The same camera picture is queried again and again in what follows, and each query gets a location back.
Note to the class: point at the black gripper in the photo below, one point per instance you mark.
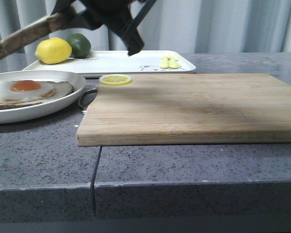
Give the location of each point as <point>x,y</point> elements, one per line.
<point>115,14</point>

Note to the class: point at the white round plate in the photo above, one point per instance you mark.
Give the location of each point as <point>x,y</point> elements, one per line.
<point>32,112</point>

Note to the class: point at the white rectangular tray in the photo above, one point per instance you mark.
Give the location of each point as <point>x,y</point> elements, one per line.
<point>99,63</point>

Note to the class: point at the green lime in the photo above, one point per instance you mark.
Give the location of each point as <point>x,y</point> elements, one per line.
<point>81,46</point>

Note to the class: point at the yellow lemon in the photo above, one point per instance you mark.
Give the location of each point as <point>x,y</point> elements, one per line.
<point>53,51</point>

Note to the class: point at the lemon slice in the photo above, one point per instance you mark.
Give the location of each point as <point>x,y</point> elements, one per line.
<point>115,79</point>

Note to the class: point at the fried egg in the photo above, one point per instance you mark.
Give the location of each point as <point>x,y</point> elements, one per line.
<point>25,90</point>

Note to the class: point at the wooden cutting board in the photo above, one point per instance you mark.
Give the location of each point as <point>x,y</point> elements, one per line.
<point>158,109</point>

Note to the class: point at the metal board handle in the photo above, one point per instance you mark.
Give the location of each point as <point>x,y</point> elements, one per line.
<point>86,98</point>

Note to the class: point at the yellow-green fork handle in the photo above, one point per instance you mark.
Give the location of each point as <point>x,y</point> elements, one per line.
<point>164,64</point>

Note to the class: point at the yellow-green spoon handle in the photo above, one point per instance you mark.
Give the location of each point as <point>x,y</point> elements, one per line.
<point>172,62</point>

